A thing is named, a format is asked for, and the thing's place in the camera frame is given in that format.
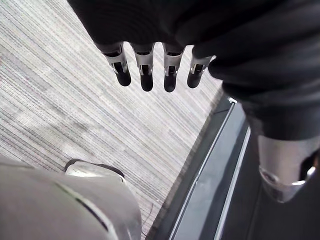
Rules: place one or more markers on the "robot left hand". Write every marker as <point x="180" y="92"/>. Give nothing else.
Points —
<point x="225" y="37"/>

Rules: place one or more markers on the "silver robot leg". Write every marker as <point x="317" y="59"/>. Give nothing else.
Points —
<point x="62" y="202"/>

